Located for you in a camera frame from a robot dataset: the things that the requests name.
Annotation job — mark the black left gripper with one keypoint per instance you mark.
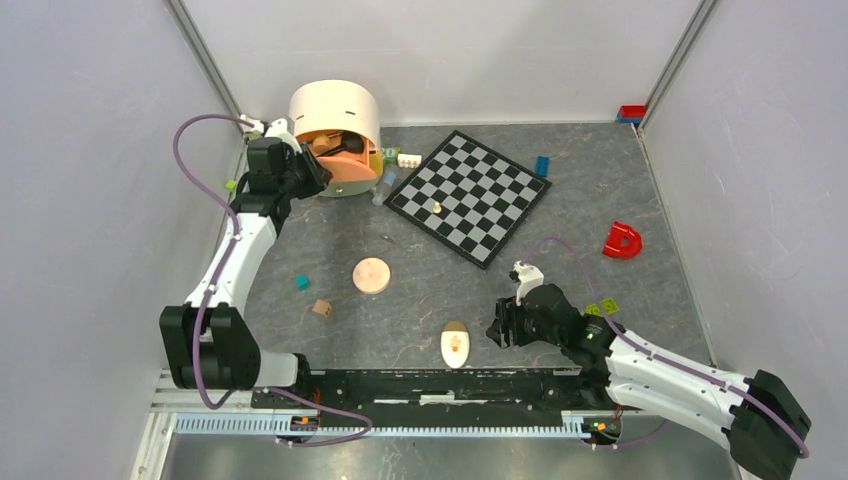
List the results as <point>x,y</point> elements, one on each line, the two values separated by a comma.
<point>318,178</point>

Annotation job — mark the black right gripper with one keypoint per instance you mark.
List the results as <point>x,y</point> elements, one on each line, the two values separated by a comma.
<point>506,316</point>

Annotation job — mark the beige makeup sponge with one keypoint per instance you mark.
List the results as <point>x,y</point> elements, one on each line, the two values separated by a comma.
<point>320,144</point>

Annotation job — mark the black fan brush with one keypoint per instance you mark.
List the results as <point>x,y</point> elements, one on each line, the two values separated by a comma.
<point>350,142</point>

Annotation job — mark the round pink compact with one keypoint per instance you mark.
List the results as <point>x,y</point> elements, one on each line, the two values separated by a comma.
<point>371,275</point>

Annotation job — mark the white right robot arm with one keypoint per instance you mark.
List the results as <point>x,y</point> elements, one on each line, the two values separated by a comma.
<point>755,418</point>

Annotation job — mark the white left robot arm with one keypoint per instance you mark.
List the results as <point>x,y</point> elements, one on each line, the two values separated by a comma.
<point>206,339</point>

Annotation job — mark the green lego brick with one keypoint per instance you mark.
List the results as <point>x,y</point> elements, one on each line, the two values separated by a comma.
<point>610,306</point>

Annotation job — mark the white round drawer organizer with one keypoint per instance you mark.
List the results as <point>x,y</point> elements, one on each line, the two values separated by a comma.
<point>337,105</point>

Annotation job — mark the green toy block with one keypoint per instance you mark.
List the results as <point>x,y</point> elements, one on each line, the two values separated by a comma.
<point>390,155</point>

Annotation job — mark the red letter D toy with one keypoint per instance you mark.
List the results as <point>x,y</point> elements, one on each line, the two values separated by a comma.
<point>623,242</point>

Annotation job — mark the small teal cube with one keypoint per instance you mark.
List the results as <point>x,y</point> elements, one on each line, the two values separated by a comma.
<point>302,282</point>

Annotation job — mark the white lego brick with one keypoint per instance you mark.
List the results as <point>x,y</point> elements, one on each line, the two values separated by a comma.
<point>409,161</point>

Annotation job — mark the small wooden cube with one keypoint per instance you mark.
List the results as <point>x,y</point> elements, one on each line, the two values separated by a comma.
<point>322,308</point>

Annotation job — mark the black grey chessboard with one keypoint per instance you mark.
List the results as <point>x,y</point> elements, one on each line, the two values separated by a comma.
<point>485,197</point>

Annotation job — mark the blue lego brick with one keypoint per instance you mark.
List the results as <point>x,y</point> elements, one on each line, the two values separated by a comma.
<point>542,165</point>

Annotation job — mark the red blue bricks corner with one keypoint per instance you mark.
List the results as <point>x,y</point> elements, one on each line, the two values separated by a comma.
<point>631,114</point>

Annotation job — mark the black mounting rail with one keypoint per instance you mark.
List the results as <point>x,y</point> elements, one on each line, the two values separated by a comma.
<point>467,398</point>

